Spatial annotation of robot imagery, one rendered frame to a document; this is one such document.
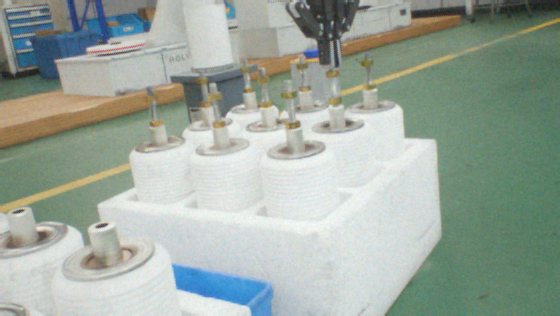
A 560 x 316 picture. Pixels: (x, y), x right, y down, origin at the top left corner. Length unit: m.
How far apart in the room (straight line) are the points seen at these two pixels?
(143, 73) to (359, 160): 2.21
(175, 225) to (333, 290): 0.24
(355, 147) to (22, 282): 0.44
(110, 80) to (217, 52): 1.62
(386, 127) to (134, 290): 0.53
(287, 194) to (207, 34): 0.64
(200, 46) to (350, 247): 0.69
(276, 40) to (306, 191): 2.87
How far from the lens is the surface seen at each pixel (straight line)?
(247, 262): 0.72
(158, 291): 0.47
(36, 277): 0.55
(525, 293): 0.88
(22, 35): 6.23
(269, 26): 3.55
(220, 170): 0.74
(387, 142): 0.89
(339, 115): 0.80
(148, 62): 2.92
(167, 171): 0.82
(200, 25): 1.25
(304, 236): 0.66
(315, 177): 0.68
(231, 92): 1.25
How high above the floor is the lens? 0.44
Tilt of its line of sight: 16 degrees down
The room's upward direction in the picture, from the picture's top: 8 degrees counter-clockwise
